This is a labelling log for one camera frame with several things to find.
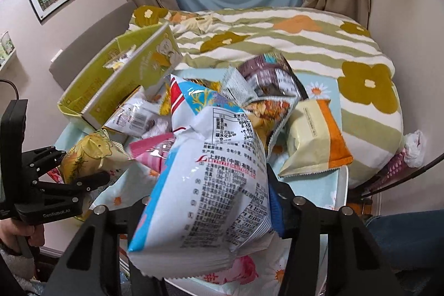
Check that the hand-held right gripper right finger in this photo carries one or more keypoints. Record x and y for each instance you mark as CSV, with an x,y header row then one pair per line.
x,y
277,209

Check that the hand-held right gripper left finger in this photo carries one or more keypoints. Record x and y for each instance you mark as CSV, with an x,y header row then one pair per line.
x,y
114,223

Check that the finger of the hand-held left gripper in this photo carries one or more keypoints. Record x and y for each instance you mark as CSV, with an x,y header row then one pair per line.
x,y
41,157
86,183

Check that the yellow lemon print packet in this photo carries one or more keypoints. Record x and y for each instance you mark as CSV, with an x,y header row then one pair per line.
x,y
93,150

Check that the white blue chip bag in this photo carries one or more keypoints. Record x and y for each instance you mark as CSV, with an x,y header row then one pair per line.
x,y
215,178

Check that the pink white snack packet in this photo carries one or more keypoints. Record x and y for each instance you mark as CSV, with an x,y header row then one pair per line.
x,y
152,152

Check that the orange cream snack packet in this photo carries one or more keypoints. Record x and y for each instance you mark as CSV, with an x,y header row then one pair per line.
x,y
312,136

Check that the white silver barcode packet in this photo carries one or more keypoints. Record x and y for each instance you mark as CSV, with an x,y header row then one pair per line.
x,y
135,114

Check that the orange brown chip packet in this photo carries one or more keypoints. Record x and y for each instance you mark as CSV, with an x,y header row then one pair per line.
x,y
274,112

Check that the silver grey snack packet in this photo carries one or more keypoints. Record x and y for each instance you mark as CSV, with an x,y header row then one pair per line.
x,y
237,86

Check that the brown snack packet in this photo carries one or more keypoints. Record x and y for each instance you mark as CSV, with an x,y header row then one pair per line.
x,y
270,74

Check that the person's left hand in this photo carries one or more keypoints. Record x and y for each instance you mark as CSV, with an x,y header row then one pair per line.
x,y
36,235

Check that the light blue daisy tablecloth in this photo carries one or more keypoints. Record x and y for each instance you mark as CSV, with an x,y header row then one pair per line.
x,y
312,188

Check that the pink patterned cloth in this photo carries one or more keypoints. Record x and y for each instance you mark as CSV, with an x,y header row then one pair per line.
x,y
395,167

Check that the grey chair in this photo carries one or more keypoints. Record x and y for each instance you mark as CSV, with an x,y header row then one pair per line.
x,y
86,39

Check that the person's jeans leg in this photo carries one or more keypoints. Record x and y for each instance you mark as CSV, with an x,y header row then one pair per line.
x,y
406,237

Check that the white plastic bag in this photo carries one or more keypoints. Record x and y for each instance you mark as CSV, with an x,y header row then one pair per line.
x,y
414,145

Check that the green striped floral blanket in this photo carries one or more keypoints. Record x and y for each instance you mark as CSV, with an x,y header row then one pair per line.
x,y
277,36

